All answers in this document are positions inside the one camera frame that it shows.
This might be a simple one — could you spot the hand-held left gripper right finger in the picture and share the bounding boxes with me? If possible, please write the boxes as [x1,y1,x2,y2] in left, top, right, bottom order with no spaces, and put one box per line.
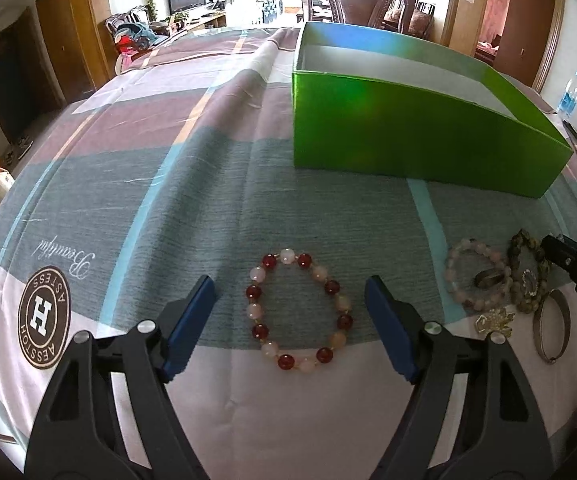
[365,275,554,480]

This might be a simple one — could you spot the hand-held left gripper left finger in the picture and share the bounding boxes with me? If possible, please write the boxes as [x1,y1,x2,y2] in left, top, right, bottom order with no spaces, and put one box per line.
[23,275,216,480]

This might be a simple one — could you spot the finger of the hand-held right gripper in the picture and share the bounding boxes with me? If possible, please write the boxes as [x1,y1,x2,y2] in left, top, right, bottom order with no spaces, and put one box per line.
[540,233,577,283]

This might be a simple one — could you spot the brown bead bracelet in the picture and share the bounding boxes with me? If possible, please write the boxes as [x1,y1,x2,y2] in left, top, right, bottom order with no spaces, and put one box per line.
[506,229,552,313]

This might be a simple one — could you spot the silver bangle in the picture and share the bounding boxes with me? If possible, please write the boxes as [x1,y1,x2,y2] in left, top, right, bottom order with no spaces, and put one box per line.
[533,287,572,365]

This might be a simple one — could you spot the pink bead bracelet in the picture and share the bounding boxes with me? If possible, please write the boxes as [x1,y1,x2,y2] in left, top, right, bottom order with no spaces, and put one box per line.
[443,237,514,312]

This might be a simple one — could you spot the red and white bead bracelet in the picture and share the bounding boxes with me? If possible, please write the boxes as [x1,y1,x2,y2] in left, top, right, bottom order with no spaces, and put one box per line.
[245,247,354,372]

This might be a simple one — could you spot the green cardboard box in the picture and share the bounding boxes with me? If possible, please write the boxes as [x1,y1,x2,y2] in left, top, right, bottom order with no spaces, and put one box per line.
[291,21,574,200]

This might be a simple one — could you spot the gold flower brooch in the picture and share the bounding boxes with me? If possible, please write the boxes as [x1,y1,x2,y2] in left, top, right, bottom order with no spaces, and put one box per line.
[473,307,514,335]

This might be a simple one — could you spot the clear water bottle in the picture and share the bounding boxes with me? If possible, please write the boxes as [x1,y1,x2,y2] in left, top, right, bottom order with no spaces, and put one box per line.
[557,69,577,116]

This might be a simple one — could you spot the dark shoes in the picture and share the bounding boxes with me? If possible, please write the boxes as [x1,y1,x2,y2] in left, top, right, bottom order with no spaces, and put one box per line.
[1,137,34,166]

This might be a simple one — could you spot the dark wooden dining chair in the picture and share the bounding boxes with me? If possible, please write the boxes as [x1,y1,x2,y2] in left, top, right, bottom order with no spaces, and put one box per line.
[383,0,437,41]
[299,0,417,36]

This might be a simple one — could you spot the armchair with clothes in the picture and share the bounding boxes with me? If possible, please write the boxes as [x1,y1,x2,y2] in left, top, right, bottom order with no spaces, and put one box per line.
[106,5,169,56]

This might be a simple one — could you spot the wooden television cabinet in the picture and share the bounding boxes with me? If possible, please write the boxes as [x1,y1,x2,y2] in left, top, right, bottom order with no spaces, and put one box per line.
[168,7,226,31]

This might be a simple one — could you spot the blue water jugs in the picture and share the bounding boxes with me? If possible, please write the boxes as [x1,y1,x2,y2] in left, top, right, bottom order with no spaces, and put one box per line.
[256,0,283,25]

